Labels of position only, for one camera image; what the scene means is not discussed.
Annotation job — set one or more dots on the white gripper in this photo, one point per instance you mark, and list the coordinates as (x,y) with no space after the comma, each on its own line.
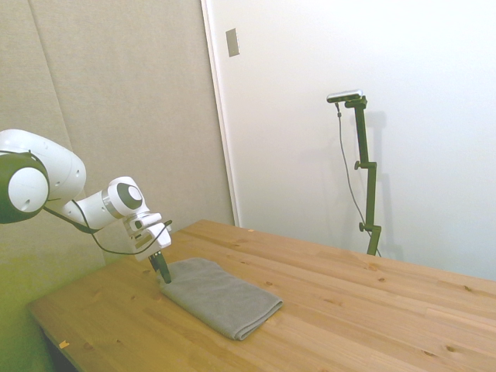
(159,239)

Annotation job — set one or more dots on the grey towel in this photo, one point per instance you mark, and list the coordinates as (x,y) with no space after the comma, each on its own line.
(224,296)

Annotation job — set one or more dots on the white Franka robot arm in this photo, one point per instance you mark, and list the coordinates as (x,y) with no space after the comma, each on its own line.
(46,182)

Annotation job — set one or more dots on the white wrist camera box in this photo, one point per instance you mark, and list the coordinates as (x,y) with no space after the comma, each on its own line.
(146,222)

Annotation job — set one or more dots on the white door frame trim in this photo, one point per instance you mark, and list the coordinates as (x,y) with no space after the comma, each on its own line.
(221,116)

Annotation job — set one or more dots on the dark green camera stand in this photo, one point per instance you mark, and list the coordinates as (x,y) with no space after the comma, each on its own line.
(368,182)

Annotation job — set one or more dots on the grey wall switch plate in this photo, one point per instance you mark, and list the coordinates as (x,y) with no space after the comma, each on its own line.
(233,42)

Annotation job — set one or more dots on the silver camera on stand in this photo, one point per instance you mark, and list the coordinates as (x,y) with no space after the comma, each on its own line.
(345,95)

